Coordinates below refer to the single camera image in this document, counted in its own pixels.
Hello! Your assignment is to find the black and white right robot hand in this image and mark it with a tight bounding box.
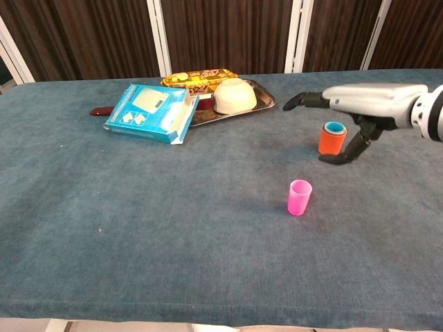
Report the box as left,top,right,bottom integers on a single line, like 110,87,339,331
282,82,428,165

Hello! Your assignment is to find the light blue plastic cup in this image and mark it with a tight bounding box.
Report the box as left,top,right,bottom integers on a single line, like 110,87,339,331
323,121,346,135

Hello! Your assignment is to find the orange plastic cup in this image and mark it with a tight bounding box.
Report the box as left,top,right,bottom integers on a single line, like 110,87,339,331
318,121,348,156

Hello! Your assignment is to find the dark brown slatted partition panel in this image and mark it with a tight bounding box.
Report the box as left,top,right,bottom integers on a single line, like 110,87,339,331
161,0,295,75
302,0,383,73
368,0,443,70
0,0,162,82

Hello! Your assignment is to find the stainless steel tray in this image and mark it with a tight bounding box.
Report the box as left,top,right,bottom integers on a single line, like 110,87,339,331
189,78,277,127

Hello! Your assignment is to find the pink plastic cup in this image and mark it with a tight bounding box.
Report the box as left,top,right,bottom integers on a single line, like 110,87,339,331
287,179,313,217

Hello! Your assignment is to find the cream upturned bowl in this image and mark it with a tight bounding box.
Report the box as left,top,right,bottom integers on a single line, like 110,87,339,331
213,77,258,115

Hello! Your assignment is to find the yellow snack package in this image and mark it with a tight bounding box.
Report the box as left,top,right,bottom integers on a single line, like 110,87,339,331
160,68,239,96

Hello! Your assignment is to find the blue kitchen scale box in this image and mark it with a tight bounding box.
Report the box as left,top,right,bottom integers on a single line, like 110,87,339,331
102,83,200,145

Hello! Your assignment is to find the blue table cloth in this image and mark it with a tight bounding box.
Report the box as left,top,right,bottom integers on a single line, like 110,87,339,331
0,68,443,331

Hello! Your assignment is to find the white partition post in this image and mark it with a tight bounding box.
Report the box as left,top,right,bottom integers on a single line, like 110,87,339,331
359,0,392,71
145,0,173,77
0,15,37,84
284,0,315,73

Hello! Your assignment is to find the knife with dark red handle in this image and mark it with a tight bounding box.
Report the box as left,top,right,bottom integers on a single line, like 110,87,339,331
90,95,215,117

